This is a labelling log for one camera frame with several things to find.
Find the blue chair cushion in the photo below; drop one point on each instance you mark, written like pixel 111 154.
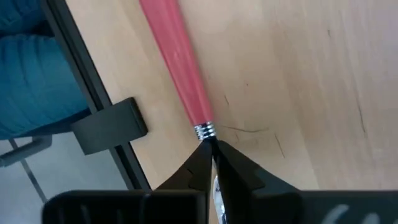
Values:
pixel 31 77

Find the grey metal chair frame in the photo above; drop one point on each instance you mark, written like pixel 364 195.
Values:
pixel 25 149

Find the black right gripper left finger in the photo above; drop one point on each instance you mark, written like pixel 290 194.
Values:
pixel 199 168

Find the black frame clamp bracket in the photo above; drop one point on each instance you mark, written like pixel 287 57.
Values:
pixel 109 127

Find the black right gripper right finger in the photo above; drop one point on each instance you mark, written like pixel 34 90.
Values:
pixel 239 174

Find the black aluminium table frame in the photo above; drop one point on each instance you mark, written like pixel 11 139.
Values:
pixel 85 71

